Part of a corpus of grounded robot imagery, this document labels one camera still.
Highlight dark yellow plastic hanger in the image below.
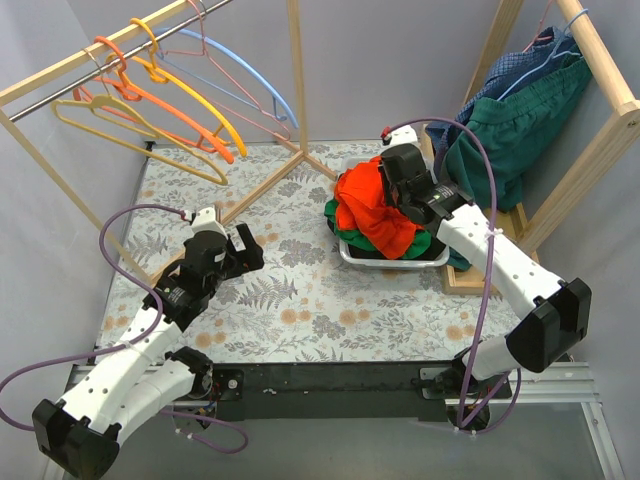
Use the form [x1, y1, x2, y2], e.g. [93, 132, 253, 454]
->
[129, 18, 248, 164]

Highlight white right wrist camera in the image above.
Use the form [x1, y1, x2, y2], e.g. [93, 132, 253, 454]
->
[381, 125, 418, 146]

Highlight green t shirt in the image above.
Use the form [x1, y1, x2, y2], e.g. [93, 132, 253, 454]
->
[324, 199, 433, 260]

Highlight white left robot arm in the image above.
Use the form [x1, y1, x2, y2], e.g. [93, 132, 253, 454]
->
[32, 222, 264, 479]

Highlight orange t shirt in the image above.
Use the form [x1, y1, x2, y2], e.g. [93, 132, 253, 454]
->
[325, 156, 432, 260]

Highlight wooden clothes rack left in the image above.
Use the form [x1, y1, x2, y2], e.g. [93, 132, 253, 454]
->
[1, 1, 336, 284]

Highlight wooden clothes rack right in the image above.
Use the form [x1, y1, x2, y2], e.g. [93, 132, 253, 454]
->
[441, 1, 639, 296]

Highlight blue checkered shorts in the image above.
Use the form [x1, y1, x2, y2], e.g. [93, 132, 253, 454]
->
[424, 26, 581, 171]

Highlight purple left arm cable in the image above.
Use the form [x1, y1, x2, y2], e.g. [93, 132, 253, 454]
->
[0, 203, 186, 434]

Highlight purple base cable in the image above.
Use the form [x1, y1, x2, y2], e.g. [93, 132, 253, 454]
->
[164, 409, 250, 455]

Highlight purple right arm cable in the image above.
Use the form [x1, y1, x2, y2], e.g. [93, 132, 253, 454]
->
[394, 117, 523, 434]

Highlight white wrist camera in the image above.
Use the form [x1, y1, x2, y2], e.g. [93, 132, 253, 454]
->
[381, 125, 418, 146]
[181, 206, 226, 236]

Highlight black t shirt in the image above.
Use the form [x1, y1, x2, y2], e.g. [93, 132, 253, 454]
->
[347, 241, 445, 261]

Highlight metal hanging rod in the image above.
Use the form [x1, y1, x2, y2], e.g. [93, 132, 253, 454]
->
[1, 1, 231, 123]

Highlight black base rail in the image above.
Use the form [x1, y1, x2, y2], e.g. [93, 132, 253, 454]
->
[199, 357, 506, 424]

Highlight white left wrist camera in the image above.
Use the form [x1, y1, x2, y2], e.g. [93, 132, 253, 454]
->
[181, 206, 226, 236]

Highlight wooden clothes rack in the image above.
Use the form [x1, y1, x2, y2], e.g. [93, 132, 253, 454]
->
[441, 1, 639, 296]
[1, 1, 336, 284]

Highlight orange plastic hanger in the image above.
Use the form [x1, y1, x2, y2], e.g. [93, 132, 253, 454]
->
[72, 35, 235, 165]

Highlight light blue wire hanger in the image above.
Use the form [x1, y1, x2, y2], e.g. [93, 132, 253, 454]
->
[497, 8, 589, 101]

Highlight teal green shorts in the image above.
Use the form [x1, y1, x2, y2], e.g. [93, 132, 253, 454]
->
[439, 55, 592, 212]

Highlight white plastic basket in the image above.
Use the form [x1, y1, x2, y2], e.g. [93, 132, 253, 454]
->
[329, 158, 449, 269]

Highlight floral table cloth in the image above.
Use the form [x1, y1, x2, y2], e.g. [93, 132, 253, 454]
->
[127, 145, 517, 363]

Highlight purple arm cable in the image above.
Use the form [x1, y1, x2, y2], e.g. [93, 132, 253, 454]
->
[394, 117, 523, 434]
[0, 203, 186, 434]

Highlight pink wire hanger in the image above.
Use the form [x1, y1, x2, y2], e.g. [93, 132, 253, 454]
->
[524, 0, 557, 53]

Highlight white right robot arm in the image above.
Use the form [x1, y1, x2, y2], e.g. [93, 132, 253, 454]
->
[379, 144, 592, 398]

